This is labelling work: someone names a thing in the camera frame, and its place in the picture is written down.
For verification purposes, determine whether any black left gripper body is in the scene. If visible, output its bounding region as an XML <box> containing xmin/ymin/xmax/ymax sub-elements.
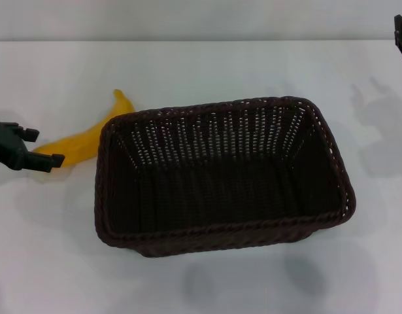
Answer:
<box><xmin>0</xmin><ymin>118</ymin><xmax>32</xmax><ymax>171</ymax></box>

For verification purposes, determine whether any dark brown woven basket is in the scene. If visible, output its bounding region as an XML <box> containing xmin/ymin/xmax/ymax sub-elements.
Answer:
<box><xmin>93</xmin><ymin>96</ymin><xmax>356</xmax><ymax>258</ymax></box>

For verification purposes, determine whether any yellow banana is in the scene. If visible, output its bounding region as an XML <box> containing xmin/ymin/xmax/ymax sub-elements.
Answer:
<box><xmin>32</xmin><ymin>88</ymin><xmax>137</xmax><ymax>169</ymax></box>

